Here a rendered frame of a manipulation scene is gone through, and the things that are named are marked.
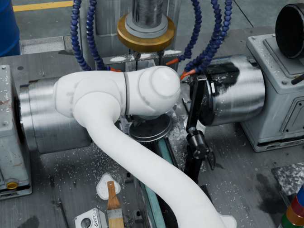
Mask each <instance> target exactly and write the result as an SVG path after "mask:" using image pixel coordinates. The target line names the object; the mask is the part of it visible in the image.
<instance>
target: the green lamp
mask: <svg viewBox="0 0 304 228"><path fill-rule="evenodd" d="M281 221H282V224H283V226H284V228H303V226H304V225H295V224H293V223H291V222H290V221H289V220H288V218H287V216H286V212H285V213H284V215H283V216H282V220H281Z"/></svg>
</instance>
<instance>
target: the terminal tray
mask: <svg viewBox="0 0 304 228"><path fill-rule="evenodd" d="M150 61H152V62H150ZM129 63H130V64H131V65H129ZM137 66H138V68H137V71H139V70H143V69H146V68H150V67H154V66H156V65H155V63H154V60H153V59H152V60H144V61H138V65H137ZM135 68H136V62H126V63H125V72H131V71H136V69H135Z"/></svg>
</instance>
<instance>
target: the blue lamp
mask: <svg viewBox="0 0 304 228"><path fill-rule="evenodd" d="M297 200H298V202H299V203H300V204H301V205H302V206H303V207H304V190H303V185H302V187H301V188H300V190H299V191H298V193H297Z"/></svg>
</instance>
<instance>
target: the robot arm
mask: <svg viewBox="0 0 304 228"><path fill-rule="evenodd" d="M180 93H181V88H180V78H179V76H178V74H177V73H176V72H175V71H174V70H173V69H172V68H170V67H167V66H153V67H150V68H146V69H143V70H139V71H131V72H114V71H82V72H76V73H72V74H69V75H66V76H63V77H61V78H60V79H59V80H58V81H57V82H56V83H55V85H54V87H53V94H52V102H53V106H54V108H55V109H56V110H57V112H58V113H60V114H62V115H64V116H66V117H68V118H75V120H77V122H78V123H79V124H80V125H81V126H83V127H85V128H86V129H87V131H88V133H89V135H90V137H91V138H92V140H93V141H94V142H95V144H96V145H97V146H98V147H99V148H100V149H101V150H102V151H104V152H105V153H106V154H107V155H108V156H110V157H111V158H112V159H114V160H115V161H116V162H117V163H118V164H120V165H121V166H122V167H123V168H125V169H126V170H127V171H129V172H130V173H131V174H132V175H134V176H135V177H136V178H138V179H139V180H140V181H141V182H142V183H144V184H145V185H146V186H148V187H149V188H150V189H151V190H153V191H154V192H155V193H157V194H158V195H159V196H160V197H161V198H162V199H163V200H164V201H165V202H166V203H167V204H168V205H169V206H170V208H171V209H172V211H173V212H174V214H175V216H176V219H177V222H178V228H227V227H226V226H225V224H224V222H223V221H222V219H221V218H220V216H219V214H218V212H217V211H216V209H215V207H214V206H213V204H212V203H211V201H210V200H209V198H208V197H207V195H206V194H205V193H204V192H203V191H202V190H201V188H200V187H199V186H198V185H197V184H196V183H195V182H194V181H193V180H192V179H190V178H189V177H188V176H187V175H186V174H185V173H183V172H182V171H181V170H179V169H178V168H176V167H175V166H173V165H172V164H170V163H169V162H167V161H166V160H164V159H163V158H161V157H160V156H158V155H157V154H155V153H153V152H152V151H150V150H149V149H147V148H146V147H144V146H143V145H141V144H140V143H138V142H137V141H135V140H133V139H132V138H130V137H129V136H128V135H126V134H124V133H123V132H122V131H120V130H119V129H118V128H117V127H116V126H115V125H114V123H115V122H116V121H117V120H118V118H119V116H120V115H122V116H123V118H124V119H126V120H127V121H128V122H129V123H131V122H132V123H134V126H135V127H136V126H139V125H140V124H141V122H142V123H146V120H152V119H156V118H158V117H159V116H160V115H162V114H164V113H166V112H167V111H169V110H170V109H171V108H172V107H173V106H174V105H175V104H176V102H177V100H178V98H179V96H180Z"/></svg>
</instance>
